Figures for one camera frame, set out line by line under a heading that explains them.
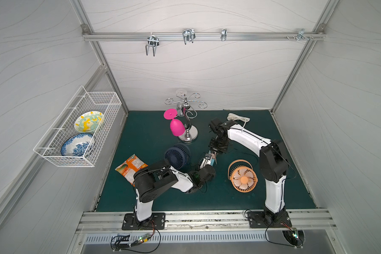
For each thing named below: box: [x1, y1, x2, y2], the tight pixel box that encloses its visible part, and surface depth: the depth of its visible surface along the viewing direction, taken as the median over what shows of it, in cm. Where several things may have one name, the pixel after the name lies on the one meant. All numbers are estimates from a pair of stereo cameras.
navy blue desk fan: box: [164, 143, 192, 170], surface depth 87 cm
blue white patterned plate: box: [60, 132, 94, 157], surface depth 63 cm
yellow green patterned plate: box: [74, 111, 105, 133], surface depth 70 cm
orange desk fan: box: [227, 159, 259, 194], surface depth 81 cm
